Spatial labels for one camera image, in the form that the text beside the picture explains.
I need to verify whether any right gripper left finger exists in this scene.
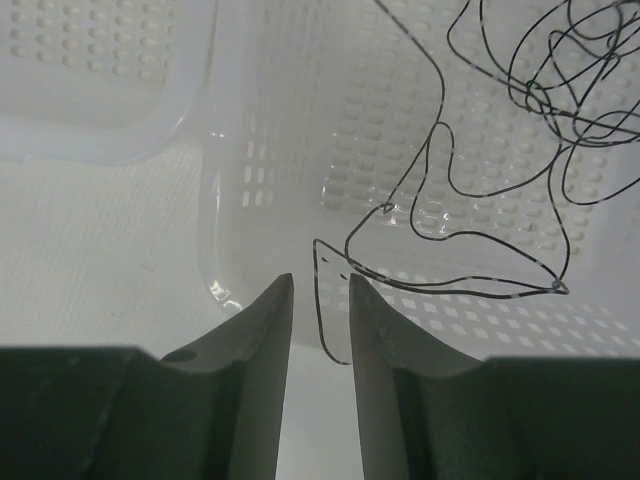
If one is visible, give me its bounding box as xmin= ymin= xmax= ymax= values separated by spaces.
xmin=1 ymin=274 xmax=294 ymax=479

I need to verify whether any white perforated basket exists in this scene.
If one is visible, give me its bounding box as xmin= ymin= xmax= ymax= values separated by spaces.
xmin=197 ymin=1 xmax=639 ymax=364
xmin=1 ymin=1 xmax=217 ymax=165

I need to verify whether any thin black wire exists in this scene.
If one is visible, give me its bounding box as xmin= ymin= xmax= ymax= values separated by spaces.
xmin=312 ymin=0 xmax=571 ymax=366
xmin=444 ymin=0 xmax=640 ymax=206

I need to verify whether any middle white perforated basket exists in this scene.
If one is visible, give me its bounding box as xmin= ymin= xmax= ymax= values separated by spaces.
xmin=1 ymin=1 xmax=217 ymax=165

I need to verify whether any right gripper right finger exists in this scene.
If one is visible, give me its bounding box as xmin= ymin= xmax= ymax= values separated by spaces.
xmin=349 ymin=274 xmax=639 ymax=479

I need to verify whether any right white perforated basket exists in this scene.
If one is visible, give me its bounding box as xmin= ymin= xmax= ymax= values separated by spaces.
xmin=197 ymin=1 xmax=639 ymax=364

